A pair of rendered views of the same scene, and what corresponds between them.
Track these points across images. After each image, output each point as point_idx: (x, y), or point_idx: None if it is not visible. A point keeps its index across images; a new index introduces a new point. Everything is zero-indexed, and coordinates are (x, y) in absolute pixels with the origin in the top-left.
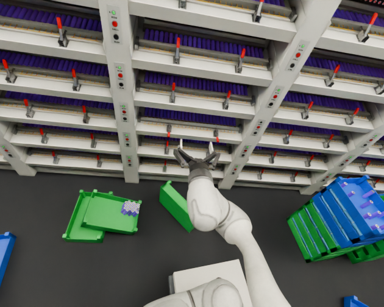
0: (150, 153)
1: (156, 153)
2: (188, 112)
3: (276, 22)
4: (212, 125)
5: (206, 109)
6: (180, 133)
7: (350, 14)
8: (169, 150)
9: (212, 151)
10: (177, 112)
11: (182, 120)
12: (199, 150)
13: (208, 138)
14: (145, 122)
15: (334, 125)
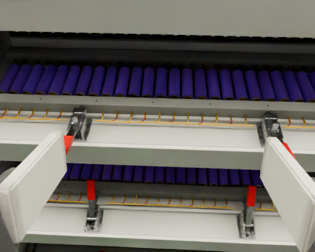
0: (35, 229)
1: (57, 228)
2: (154, 71)
3: None
4: (250, 104)
5: (219, 0)
6: (122, 141)
7: None
8: (105, 214)
9: None
10: (114, 73)
11: (132, 95)
12: (211, 208)
13: (239, 156)
14: None
15: None
